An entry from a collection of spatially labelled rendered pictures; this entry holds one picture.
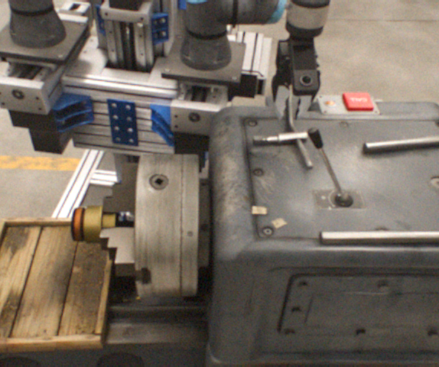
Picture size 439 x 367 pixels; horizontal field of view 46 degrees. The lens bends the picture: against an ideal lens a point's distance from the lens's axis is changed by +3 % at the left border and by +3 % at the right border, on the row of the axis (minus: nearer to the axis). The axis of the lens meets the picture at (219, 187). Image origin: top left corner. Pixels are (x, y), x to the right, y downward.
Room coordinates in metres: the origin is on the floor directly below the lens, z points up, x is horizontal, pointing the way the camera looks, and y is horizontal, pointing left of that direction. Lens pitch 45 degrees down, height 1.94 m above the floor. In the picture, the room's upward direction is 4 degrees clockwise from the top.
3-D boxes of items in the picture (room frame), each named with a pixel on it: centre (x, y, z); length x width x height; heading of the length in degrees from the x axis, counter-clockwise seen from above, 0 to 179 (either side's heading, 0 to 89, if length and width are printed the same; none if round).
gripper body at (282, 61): (0.91, -0.14, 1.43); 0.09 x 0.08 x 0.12; 5
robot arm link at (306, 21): (0.90, -0.13, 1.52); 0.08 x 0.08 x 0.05
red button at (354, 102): (1.00, -0.31, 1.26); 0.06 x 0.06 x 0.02; 5
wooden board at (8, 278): (0.71, 0.40, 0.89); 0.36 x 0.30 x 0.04; 5
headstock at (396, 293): (0.79, -0.28, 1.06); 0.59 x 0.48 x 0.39; 95
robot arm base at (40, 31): (1.37, 0.56, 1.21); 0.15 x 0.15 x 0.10
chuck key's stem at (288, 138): (0.84, -0.12, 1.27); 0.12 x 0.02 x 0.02; 103
